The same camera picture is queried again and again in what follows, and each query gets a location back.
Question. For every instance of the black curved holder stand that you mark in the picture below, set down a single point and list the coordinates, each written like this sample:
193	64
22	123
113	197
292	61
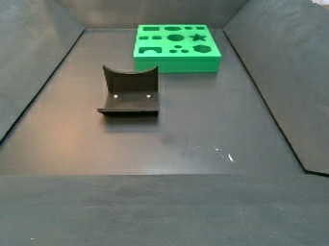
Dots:
133	92

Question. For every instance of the green shape-sorter box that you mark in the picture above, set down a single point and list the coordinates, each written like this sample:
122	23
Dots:
178	48

